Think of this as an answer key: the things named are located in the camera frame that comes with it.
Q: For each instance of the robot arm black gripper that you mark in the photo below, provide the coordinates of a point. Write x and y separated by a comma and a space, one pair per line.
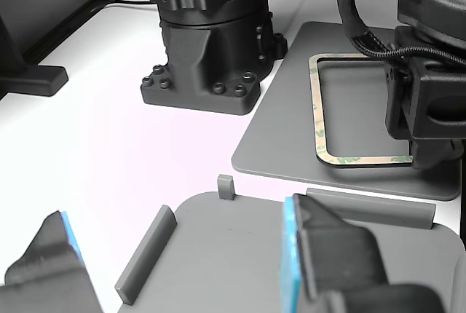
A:
426, 102

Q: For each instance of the camera gripper finger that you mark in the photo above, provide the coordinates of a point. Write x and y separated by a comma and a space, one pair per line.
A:
327, 265
43, 262

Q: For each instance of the rectangular frame with tape liner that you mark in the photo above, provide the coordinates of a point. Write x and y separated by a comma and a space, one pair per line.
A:
317, 109

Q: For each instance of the black stand foot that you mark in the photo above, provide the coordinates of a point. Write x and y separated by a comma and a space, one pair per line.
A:
36, 80

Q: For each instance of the flat grey plate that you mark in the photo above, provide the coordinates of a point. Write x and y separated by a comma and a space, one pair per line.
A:
276, 138

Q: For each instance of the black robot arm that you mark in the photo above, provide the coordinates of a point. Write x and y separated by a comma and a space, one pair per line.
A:
204, 54

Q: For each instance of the grey holder plate with rails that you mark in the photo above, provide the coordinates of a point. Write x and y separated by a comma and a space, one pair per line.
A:
225, 254

